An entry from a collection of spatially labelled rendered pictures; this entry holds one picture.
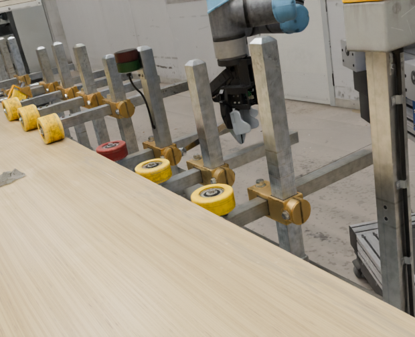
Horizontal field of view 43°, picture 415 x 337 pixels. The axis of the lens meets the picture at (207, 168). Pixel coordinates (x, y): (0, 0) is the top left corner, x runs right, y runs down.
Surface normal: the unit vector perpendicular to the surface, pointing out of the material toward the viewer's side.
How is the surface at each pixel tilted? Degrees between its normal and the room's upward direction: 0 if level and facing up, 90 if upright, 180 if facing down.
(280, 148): 90
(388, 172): 90
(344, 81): 90
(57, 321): 0
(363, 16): 90
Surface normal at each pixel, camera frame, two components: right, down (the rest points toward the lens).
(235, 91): -0.60, 0.38
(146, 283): -0.18, -0.92
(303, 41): -0.81, 0.33
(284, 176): 0.53, 0.21
